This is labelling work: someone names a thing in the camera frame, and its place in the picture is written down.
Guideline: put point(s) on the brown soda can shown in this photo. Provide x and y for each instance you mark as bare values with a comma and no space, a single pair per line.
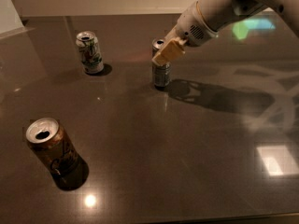
48,139

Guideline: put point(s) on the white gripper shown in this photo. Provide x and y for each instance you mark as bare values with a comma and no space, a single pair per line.
191,28

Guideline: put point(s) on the white green 7up can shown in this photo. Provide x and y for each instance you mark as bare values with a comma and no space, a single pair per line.
90,54

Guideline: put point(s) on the silver redbull can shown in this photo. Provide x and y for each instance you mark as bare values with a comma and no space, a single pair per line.
160,74

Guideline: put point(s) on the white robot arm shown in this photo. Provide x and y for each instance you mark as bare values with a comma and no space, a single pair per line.
220,13

